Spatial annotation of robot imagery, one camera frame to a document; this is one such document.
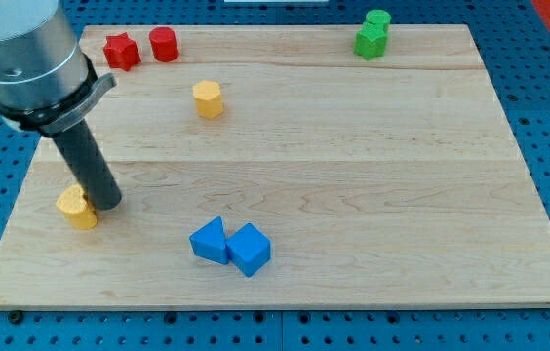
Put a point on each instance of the red star block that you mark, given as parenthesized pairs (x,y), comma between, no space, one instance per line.
(121,51)

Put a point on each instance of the yellow hexagon block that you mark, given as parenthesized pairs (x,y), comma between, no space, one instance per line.
(208,99)

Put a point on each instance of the red cylinder block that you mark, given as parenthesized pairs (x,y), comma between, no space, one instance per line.
(164,44)

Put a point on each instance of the yellow heart block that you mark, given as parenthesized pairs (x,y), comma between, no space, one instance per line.
(76,208)

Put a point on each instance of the blue cube block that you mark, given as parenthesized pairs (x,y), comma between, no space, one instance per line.
(249,249)

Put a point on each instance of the green cylinder block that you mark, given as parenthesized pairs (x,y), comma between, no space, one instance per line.
(378,18)

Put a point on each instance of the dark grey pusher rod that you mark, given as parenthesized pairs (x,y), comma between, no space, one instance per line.
(82,155)

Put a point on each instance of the green star block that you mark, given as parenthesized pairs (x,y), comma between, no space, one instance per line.
(370,41)

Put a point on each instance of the wooden board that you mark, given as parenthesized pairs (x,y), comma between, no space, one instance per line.
(384,184)

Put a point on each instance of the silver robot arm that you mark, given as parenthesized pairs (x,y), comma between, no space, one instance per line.
(48,85)

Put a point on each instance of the blue triangle block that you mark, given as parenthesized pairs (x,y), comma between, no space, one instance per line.
(209,242)

